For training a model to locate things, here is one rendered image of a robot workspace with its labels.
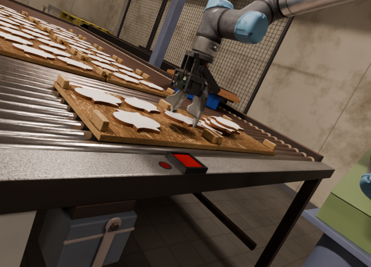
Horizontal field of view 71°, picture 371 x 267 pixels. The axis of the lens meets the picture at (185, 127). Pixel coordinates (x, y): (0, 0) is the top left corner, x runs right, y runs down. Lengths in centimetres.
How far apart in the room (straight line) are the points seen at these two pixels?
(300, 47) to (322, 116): 113
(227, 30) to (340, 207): 59
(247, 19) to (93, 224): 55
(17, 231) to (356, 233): 81
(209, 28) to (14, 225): 62
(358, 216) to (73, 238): 73
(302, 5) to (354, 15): 362
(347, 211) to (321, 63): 345
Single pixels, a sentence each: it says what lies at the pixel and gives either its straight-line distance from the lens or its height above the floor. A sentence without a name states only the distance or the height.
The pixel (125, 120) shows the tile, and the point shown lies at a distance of 67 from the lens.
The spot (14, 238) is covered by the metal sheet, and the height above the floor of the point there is 80.
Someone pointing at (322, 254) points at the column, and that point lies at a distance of 99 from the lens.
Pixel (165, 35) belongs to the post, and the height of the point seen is 128.
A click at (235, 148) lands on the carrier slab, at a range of 93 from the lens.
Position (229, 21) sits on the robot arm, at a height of 127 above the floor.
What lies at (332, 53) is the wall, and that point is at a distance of 422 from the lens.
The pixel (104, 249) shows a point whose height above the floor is 77.
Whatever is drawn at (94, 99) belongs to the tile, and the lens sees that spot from 76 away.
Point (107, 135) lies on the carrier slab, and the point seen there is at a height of 94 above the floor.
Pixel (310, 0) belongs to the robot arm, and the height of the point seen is 137.
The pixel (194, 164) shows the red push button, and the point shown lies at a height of 93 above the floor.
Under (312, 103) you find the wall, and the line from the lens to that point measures 409.
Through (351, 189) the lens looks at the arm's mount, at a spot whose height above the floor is 99.
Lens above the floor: 114
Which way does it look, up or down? 14 degrees down
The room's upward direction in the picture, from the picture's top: 24 degrees clockwise
